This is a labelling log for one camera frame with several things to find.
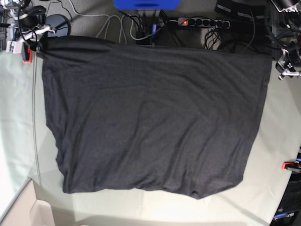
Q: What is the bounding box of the blue box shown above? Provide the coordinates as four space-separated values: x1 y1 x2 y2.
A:
113 0 180 10

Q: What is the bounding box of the black t-shirt with colourful logo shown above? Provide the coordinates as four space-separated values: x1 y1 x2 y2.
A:
38 36 272 199

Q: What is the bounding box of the black round base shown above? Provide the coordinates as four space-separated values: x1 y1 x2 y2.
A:
46 14 71 38

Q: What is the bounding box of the red black clamp left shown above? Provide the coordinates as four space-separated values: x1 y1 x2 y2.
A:
21 45 32 64

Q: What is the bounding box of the red black clamp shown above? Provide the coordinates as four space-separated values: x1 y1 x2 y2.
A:
282 161 301 173
21 45 32 64

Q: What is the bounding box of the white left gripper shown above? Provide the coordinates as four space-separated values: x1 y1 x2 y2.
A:
275 48 301 80

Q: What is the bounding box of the white box corner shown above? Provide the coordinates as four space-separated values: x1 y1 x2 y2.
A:
0 178 55 226

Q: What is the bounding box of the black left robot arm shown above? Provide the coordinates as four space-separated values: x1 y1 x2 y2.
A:
264 0 301 80

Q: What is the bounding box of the red black clamp right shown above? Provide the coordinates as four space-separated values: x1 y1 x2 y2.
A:
282 161 301 173

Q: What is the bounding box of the black power strip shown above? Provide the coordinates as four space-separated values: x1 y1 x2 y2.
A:
177 17 231 29

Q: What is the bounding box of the white cable bundle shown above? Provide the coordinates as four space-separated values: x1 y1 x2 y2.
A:
95 14 129 45

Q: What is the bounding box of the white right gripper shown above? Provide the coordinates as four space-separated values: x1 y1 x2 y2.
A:
6 23 56 54

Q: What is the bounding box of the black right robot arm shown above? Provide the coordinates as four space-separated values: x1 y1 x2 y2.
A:
0 0 57 54

